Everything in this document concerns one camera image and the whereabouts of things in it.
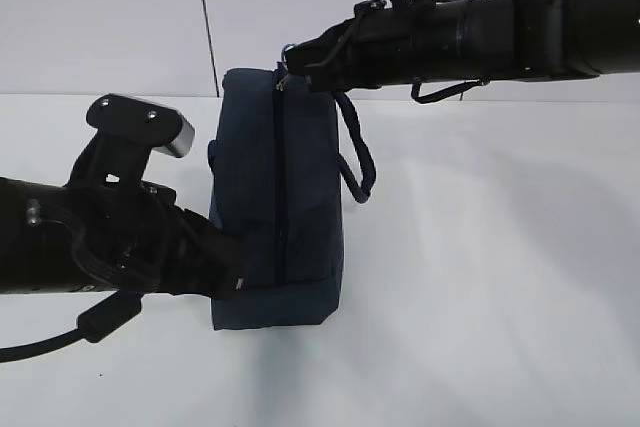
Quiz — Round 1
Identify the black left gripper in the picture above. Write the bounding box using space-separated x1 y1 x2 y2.
109 182 244 300

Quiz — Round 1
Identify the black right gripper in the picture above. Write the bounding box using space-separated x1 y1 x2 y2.
284 0 440 92

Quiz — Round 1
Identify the navy blue lunch bag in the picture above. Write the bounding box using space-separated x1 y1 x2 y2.
208 63 376 331

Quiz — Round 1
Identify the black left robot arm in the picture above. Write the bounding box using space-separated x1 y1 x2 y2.
1 134 244 299

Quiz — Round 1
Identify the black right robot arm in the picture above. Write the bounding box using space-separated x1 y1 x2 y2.
285 0 639 104

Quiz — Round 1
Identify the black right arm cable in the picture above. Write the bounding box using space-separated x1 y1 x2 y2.
410 77 491 105

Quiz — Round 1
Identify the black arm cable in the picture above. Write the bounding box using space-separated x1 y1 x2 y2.
410 77 491 105
0 294 144 364

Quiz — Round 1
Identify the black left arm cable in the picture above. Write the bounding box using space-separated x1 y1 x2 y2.
0 294 144 364

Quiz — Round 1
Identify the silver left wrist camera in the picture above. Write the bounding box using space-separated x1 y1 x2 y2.
86 93 195 158

